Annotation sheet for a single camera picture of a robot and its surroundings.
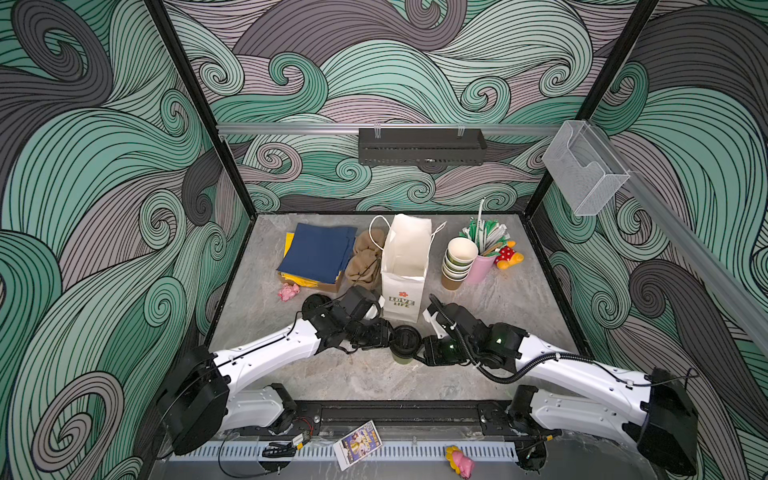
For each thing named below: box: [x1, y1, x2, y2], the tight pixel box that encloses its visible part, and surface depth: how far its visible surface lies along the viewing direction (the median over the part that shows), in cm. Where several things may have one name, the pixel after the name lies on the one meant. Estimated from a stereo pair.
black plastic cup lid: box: [389, 324, 422, 358], surface depth 76 cm
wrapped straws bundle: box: [458, 199, 510, 257], surface depth 92 cm
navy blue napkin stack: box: [276, 223, 358, 285], surface depth 102 cm
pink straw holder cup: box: [463, 255, 497, 286], surface depth 94 cm
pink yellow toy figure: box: [445, 445, 475, 479], surface depth 67 cm
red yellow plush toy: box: [494, 240, 525, 270], surface depth 102 cm
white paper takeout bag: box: [381, 214, 432, 323], surface depth 85 cm
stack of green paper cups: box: [441, 236, 479, 290], surface depth 88 cm
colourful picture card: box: [333, 419, 383, 472], surface depth 70 cm
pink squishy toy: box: [277, 282, 301, 302], surface depth 97 cm
